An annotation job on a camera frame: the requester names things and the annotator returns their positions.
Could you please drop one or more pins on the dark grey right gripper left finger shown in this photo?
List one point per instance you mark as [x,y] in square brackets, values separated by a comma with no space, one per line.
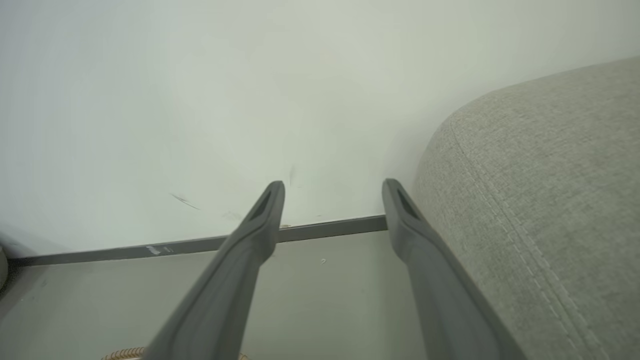
[225,280]

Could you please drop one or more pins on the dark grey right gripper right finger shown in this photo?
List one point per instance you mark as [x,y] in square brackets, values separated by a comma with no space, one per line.
[440,300]

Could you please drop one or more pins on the cream plastic laundry basket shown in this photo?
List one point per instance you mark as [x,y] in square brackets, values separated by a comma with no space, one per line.
[125,354]

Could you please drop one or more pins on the dark grey baseboard strip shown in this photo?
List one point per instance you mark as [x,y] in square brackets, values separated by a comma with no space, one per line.
[325,229]

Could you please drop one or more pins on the light grey rounded object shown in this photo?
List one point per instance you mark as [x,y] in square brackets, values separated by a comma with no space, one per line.
[2,267]

